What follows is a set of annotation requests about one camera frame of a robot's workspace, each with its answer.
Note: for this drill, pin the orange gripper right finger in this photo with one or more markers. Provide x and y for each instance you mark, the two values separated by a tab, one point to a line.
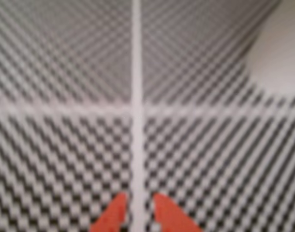
171	217

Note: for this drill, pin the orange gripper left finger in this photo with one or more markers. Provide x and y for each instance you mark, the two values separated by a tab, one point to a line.
111	217

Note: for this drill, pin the white paper cup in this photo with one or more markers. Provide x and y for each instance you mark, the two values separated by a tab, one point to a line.
278	48

